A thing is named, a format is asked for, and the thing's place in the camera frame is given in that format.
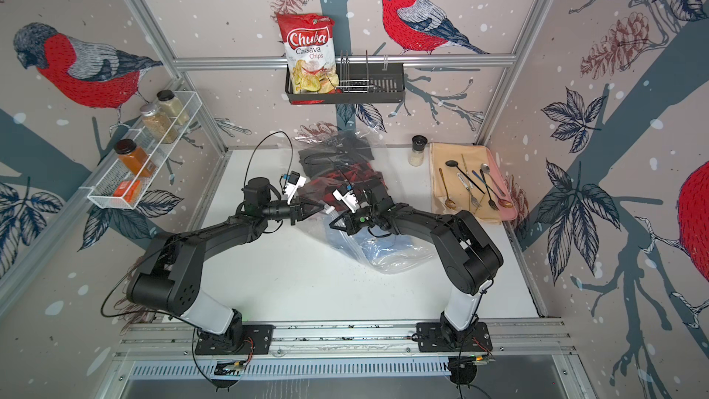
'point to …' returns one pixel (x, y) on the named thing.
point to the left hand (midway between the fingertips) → (325, 204)
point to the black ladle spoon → (454, 163)
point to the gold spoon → (448, 202)
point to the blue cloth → (383, 248)
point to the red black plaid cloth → (362, 176)
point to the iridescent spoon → (505, 203)
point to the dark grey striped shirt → (346, 151)
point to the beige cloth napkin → (463, 177)
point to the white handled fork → (462, 181)
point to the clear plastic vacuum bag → (375, 141)
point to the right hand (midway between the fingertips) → (332, 224)
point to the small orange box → (123, 186)
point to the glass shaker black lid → (419, 142)
